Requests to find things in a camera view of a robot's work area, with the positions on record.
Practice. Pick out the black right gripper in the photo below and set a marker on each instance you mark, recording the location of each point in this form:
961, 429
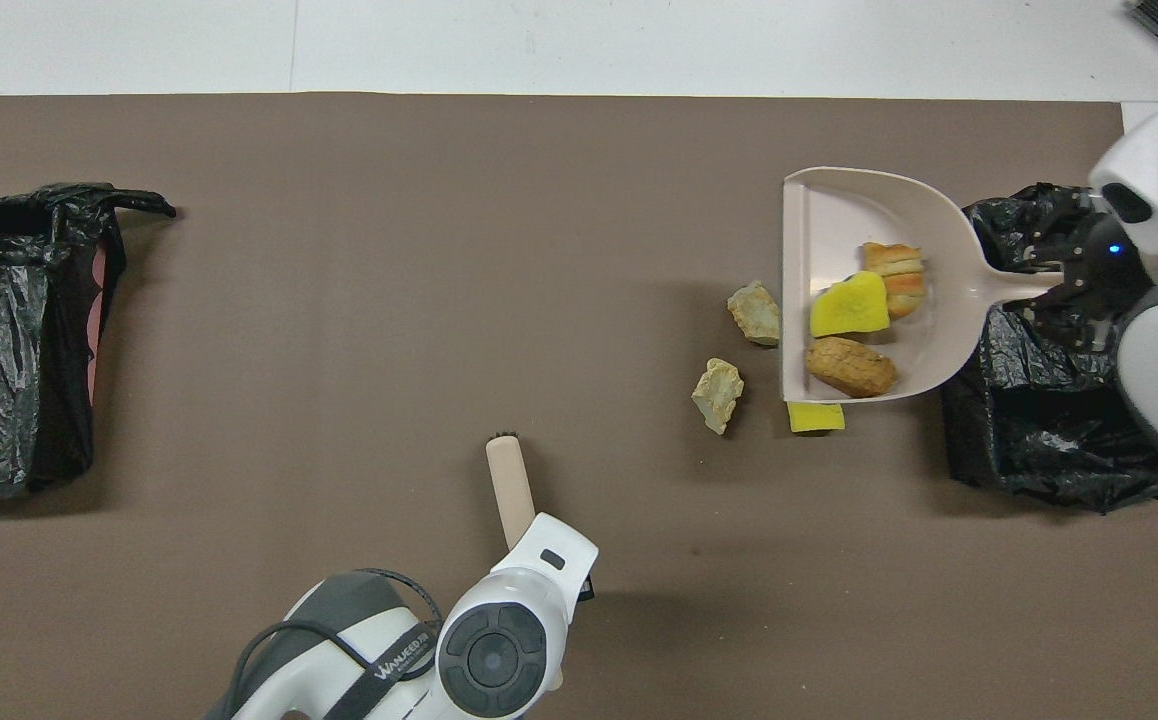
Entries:
1114, 265

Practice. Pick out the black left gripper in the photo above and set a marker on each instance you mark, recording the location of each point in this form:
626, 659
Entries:
585, 587

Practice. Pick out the beige hand brush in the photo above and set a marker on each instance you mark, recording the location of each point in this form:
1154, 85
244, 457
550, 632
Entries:
509, 490

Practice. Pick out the striped beige bread chunk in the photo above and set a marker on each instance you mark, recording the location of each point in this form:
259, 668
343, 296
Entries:
899, 280

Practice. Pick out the yellow sponge green backing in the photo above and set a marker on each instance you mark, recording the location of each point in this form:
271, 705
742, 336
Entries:
849, 310

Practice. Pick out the beige plastic dustpan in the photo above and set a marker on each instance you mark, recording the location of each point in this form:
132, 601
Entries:
839, 230

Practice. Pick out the orange brown bread roll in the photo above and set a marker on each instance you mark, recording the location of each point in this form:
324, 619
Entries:
849, 367

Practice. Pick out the small yellow sponge piece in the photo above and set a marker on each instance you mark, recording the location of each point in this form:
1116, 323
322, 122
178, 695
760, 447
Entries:
814, 418

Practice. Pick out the beige rock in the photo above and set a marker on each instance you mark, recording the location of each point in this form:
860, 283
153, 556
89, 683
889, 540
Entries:
754, 315

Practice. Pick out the pink bin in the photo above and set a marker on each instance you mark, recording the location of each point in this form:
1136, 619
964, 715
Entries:
96, 320

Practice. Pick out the brown table mat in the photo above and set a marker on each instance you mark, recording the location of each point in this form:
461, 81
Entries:
339, 300

